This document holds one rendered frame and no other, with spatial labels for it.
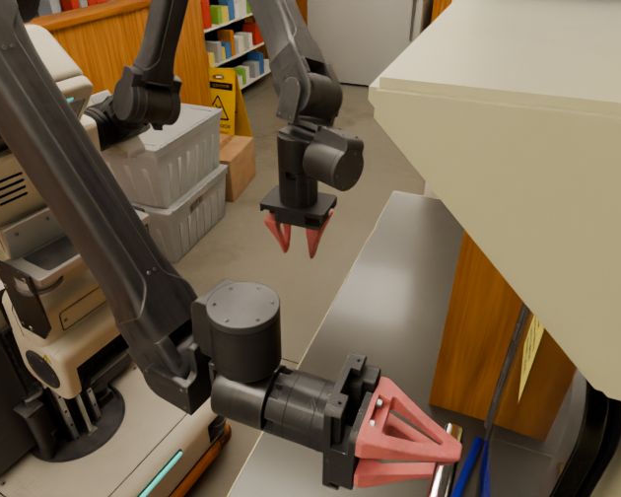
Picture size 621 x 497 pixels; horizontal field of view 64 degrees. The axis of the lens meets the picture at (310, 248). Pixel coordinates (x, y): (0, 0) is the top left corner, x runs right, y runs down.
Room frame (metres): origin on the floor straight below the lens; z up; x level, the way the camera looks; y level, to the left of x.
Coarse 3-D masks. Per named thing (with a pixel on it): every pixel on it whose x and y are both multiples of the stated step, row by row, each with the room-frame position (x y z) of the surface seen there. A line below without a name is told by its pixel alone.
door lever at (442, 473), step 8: (448, 424) 0.25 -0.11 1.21; (448, 432) 0.24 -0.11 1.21; (456, 432) 0.24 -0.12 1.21; (440, 464) 0.21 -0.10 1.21; (448, 464) 0.21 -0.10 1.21; (456, 464) 0.21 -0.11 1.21; (440, 472) 0.21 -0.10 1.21; (448, 472) 0.21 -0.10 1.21; (432, 480) 0.20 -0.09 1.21; (440, 480) 0.20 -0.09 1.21; (448, 480) 0.20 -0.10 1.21; (432, 488) 0.20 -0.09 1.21; (440, 488) 0.20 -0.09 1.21; (448, 488) 0.20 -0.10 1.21; (432, 496) 0.19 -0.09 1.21; (440, 496) 0.19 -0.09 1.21; (448, 496) 0.19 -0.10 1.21
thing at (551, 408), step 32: (544, 352) 0.23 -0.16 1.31; (512, 384) 0.32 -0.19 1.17; (544, 384) 0.20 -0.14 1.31; (576, 384) 0.15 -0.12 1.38; (512, 416) 0.26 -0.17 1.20; (544, 416) 0.17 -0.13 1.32; (576, 416) 0.13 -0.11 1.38; (512, 448) 0.22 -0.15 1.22; (544, 448) 0.15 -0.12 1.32; (576, 448) 0.12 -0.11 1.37; (480, 480) 0.31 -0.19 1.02; (512, 480) 0.19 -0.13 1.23; (544, 480) 0.13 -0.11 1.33; (576, 480) 0.12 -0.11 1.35
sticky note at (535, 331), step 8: (536, 320) 0.30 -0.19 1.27; (536, 328) 0.29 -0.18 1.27; (528, 336) 0.32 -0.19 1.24; (536, 336) 0.28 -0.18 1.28; (528, 344) 0.30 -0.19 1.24; (536, 344) 0.27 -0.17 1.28; (528, 352) 0.29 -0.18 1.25; (528, 360) 0.28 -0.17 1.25; (528, 368) 0.27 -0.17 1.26; (520, 376) 0.29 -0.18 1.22; (520, 384) 0.27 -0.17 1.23; (520, 392) 0.26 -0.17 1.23
